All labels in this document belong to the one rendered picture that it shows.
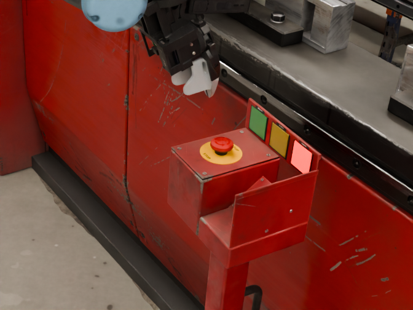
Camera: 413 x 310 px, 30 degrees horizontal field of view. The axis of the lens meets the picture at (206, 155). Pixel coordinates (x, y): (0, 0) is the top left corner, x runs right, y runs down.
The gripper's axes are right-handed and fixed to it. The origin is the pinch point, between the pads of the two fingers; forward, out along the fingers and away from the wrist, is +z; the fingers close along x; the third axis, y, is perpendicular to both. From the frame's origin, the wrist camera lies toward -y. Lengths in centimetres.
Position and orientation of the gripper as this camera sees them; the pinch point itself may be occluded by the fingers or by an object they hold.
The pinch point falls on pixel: (211, 87)
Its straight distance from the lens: 122.5
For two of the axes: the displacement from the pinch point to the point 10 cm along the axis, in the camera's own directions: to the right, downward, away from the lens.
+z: 2.2, 7.0, 6.8
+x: 5.2, 5.0, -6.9
